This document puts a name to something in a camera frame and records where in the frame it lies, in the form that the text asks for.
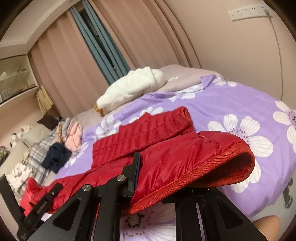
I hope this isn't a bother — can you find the red down jacket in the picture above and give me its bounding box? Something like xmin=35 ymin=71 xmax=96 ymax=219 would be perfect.
xmin=19 ymin=106 xmax=256 ymax=217

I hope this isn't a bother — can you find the floral white pillow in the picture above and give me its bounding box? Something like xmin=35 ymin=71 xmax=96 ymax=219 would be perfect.
xmin=6 ymin=163 xmax=34 ymax=199

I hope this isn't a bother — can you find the plaid grey pillow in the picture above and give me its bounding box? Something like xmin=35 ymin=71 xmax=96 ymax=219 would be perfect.
xmin=26 ymin=128 xmax=56 ymax=185

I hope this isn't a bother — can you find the navy fleece garment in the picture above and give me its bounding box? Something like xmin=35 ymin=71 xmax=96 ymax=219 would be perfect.
xmin=41 ymin=142 xmax=72 ymax=174

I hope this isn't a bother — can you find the pink folded garment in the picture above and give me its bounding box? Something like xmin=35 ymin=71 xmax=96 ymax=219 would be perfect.
xmin=64 ymin=121 xmax=82 ymax=152

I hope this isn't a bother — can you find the beige headboard pillow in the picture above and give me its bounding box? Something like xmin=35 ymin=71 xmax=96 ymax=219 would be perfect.
xmin=21 ymin=123 xmax=51 ymax=147

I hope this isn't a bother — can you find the beige folded garment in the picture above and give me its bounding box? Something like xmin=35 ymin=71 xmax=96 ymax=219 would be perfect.
xmin=56 ymin=121 xmax=63 ymax=144

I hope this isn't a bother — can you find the grey folded garment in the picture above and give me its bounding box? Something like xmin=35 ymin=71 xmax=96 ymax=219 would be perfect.
xmin=61 ymin=118 xmax=71 ymax=137

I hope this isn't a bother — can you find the dark brown cushion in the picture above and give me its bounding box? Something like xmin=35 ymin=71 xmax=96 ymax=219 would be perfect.
xmin=37 ymin=114 xmax=59 ymax=131

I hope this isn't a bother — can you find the purple floral bed cover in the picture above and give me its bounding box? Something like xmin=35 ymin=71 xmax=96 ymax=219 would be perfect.
xmin=57 ymin=75 xmax=295 ymax=233

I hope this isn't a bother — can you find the grey bed sheet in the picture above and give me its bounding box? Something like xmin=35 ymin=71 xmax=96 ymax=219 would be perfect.
xmin=71 ymin=65 xmax=223 ymax=131

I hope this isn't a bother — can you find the white plush goose toy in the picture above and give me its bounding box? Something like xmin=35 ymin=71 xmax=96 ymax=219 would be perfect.
xmin=94 ymin=66 xmax=166 ymax=115

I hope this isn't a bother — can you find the white shelf unit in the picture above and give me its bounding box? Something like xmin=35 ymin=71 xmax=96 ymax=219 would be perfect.
xmin=0 ymin=55 xmax=38 ymax=104

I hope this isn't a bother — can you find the pink beige curtain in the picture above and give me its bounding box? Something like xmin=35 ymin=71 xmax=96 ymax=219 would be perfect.
xmin=29 ymin=1 xmax=200 ymax=118

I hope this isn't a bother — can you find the teal curtain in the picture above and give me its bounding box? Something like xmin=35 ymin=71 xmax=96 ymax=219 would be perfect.
xmin=70 ymin=1 xmax=130 ymax=85

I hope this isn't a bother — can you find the white wall power strip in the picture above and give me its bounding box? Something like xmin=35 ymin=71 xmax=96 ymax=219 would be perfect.
xmin=228 ymin=4 xmax=272 ymax=22

